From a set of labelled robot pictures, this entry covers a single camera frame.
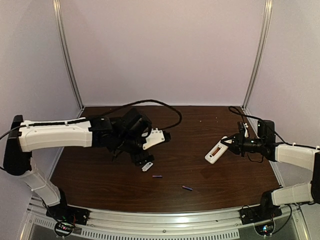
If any front aluminium rail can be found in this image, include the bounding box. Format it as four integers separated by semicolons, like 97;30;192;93
24;202;308;240

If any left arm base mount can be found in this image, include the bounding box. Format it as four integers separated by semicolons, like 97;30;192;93
42;188;91;239

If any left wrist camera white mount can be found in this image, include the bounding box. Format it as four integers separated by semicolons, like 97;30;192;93
141;128;171;150

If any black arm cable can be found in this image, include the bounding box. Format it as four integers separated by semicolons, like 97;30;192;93
0;99;183;140
228;106;318;148

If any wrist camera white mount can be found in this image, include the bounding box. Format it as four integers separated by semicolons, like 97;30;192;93
141;128;171;150
237;121;250;138

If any right aluminium frame post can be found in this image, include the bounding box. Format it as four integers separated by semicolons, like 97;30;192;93
242;0;273;110

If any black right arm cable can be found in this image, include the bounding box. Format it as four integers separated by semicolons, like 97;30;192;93
228;106;318;148

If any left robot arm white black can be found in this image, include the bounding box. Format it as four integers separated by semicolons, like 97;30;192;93
1;108;165;209

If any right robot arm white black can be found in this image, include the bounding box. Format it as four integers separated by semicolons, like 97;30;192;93
220;120;320;209

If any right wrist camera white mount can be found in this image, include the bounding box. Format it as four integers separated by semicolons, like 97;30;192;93
237;121;250;138

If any left aluminium frame post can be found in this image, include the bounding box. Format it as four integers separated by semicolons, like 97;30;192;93
52;0;84;110

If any white remote control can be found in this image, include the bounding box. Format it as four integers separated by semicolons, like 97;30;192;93
204;141;228;165

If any white battery cover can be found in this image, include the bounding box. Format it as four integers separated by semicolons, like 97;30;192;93
141;162;154;172

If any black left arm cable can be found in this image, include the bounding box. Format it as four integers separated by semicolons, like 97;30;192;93
0;99;183;140

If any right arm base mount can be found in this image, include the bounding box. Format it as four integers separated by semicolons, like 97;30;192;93
238;191;282;237

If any aluminium frame post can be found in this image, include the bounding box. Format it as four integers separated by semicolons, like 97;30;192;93
242;0;273;110
52;0;84;110

